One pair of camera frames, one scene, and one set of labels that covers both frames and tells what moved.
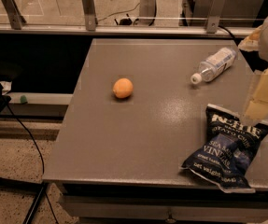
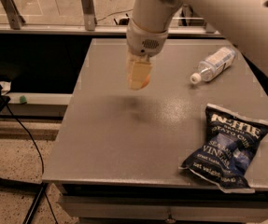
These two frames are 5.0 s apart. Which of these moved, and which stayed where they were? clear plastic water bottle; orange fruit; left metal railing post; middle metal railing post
Moved: orange fruit
Stayed: left metal railing post; middle metal railing post; clear plastic water bottle
